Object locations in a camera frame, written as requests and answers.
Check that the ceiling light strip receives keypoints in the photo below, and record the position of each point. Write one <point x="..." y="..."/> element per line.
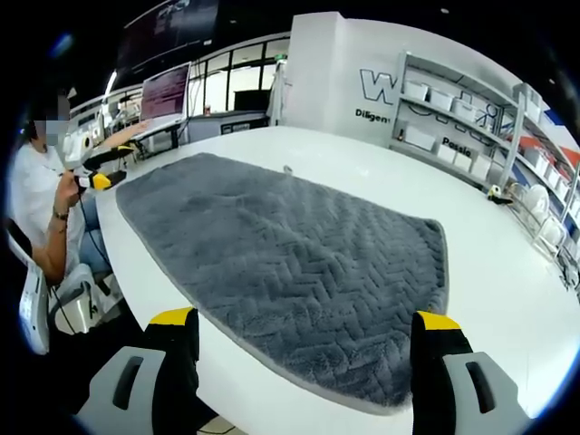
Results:
<point x="110" y="84"/>

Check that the black monitor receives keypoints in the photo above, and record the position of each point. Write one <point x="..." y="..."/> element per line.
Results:
<point x="252" y="100"/>

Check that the white laptop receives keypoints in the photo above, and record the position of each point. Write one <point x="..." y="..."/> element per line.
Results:
<point x="165" y="93"/>

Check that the grey plush towel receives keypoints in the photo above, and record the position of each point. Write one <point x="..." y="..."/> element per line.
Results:
<point x="281" y="272"/>

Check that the white hanging coat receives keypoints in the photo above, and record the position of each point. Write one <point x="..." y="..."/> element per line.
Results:
<point x="277" y="95"/>

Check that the grey metal shelf rack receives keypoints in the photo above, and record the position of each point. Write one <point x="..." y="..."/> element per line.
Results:
<point x="512" y="149"/>

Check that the white plate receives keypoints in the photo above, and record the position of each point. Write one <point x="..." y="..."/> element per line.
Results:
<point x="552" y="232"/>
<point x="538" y="201"/>

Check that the group of white storage bins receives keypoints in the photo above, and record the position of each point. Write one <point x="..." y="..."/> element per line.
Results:
<point x="439" y="99"/>

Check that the grey worn device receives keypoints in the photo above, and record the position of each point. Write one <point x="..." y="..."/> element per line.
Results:
<point x="34" y="312"/>

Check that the grey equipment case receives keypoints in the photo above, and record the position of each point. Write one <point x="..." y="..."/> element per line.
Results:
<point x="226" y="129"/>

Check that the large dark wall display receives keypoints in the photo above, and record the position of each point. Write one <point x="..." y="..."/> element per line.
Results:
<point x="172" y="27"/>

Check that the yellow black tool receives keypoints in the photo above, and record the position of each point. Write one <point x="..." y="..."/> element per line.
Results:
<point x="498" y="195"/>

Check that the person's left hand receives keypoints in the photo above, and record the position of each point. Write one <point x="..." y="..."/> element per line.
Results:
<point x="68" y="195"/>

